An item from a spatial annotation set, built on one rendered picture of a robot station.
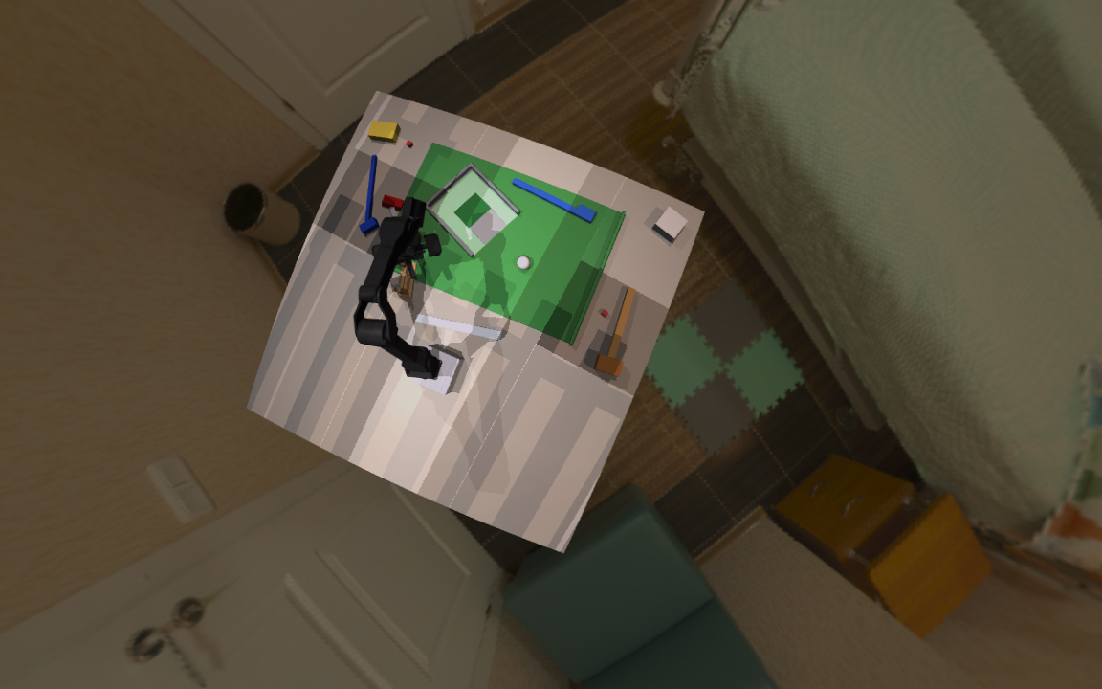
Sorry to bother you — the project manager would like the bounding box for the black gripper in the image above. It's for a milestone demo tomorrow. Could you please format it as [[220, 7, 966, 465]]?
[[372, 233, 442, 265]]

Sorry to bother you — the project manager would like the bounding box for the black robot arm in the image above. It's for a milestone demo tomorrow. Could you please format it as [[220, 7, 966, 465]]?
[[354, 197, 442, 380]]

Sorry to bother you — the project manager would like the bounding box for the yellow rectangular block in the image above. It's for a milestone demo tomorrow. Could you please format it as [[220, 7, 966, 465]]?
[[368, 121, 401, 143]]

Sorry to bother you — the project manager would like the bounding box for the green flat mat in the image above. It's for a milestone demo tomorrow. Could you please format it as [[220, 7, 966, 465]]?
[[407, 143, 622, 343]]

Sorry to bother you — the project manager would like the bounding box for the red putter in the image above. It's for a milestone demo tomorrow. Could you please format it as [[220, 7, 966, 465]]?
[[382, 195, 415, 279]]

